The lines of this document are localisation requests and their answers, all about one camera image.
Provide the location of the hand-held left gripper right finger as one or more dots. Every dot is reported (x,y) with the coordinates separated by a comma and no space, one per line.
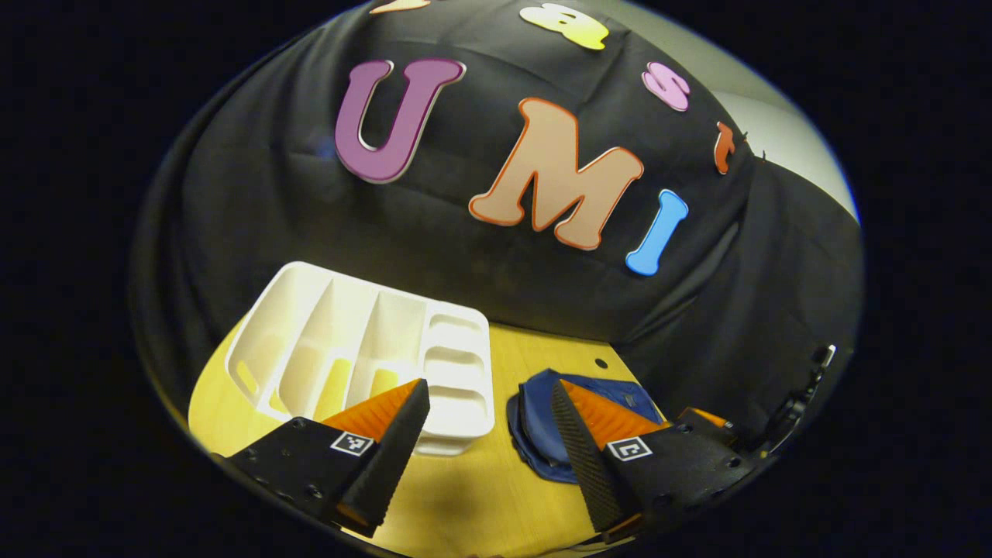
(589,465)

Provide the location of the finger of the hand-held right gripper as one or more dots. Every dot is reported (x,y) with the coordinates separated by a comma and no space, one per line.
(709,420)

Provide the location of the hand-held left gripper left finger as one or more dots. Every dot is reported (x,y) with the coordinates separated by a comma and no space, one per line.
(391,465)

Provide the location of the blue schoolbag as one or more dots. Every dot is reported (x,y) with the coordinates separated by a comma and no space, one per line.
(535,434)

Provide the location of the white bookshelf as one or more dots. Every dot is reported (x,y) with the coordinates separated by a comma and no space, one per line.
(457,372)

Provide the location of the black backdrop cloth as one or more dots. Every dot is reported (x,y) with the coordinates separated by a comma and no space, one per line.
(271,194)

